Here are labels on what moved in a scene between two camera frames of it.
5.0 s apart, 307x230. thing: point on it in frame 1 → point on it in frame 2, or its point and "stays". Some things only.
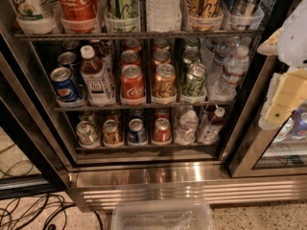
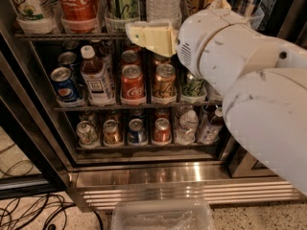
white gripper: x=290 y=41 → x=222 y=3
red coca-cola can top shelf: x=78 y=6 stays
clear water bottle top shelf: x=163 y=8 stays
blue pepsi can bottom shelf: x=137 y=133 stays
